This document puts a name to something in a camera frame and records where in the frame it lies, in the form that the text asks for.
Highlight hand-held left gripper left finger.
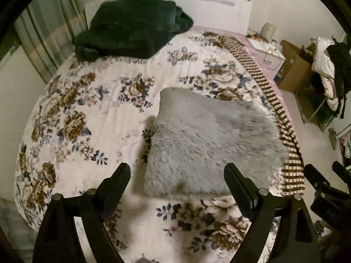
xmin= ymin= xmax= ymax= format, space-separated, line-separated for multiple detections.
xmin=32 ymin=162 xmax=131 ymax=263

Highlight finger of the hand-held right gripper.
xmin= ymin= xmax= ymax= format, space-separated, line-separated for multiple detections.
xmin=332 ymin=161 xmax=351 ymax=180
xmin=304 ymin=163 xmax=340 ymax=199

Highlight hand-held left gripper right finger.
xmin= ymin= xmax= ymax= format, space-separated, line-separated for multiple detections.
xmin=223 ymin=162 xmax=322 ymax=263

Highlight grey fluffy pants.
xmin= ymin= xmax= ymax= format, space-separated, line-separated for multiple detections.
xmin=144 ymin=87 xmax=290 ymax=198

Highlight person's right forearm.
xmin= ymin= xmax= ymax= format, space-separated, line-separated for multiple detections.
xmin=318 ymin=231 xmax=351 ymax=263

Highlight white wardrobe shelf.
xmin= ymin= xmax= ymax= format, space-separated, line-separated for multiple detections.
xmin=337 ymin=114 xmax=351 ymax=168

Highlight dark round floor object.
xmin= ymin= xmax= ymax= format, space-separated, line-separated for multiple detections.
xmin=328 ymin=127 xmax=338 ymax=150

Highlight floral bed sheet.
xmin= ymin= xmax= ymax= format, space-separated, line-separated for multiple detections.
xmin=14 ymin=29 xmax=305 ymax=263

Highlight folding chair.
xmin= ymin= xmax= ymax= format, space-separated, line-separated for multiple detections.
xmin=296 ymin=87 xmax=341 ymax=131

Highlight brown checked blanket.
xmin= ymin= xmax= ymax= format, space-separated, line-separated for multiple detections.
xmin=203 ymin=31 xmax=305 ymax=197

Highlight green striped curtain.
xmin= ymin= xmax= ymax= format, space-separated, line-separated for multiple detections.
xmin=0 ymin=197 xmax=37 ymax=255
xmin=14 ymin=0 xmax=91 ymax=86

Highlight pile of white clothes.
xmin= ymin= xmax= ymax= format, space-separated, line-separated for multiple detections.
xmin=311 ymin=36 xmax=344 ymax=110

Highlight cardboard box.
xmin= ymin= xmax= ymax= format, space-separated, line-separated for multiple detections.
xmin=276 ymin=40 xmax=319 ymax=92

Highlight pink bed sheet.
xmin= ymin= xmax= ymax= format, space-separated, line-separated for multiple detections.
xmin=192 ymin=26 xmax=283 ymax=95

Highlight white nightstand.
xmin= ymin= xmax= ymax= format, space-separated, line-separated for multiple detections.
xmin=246 ymin=37 xmax=286 ymax=72

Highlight dark green folded blanket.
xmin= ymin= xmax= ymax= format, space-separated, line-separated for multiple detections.
xmin=72 ymin=0 xmax=195 ymax=62

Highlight white jar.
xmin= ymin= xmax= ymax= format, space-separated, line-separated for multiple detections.
xmin=260 ymin=23 xmax=276 ymax=40

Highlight white bed headboard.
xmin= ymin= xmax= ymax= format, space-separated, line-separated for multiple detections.
xmin=84 ymin=0 xmax=253 ymax=34

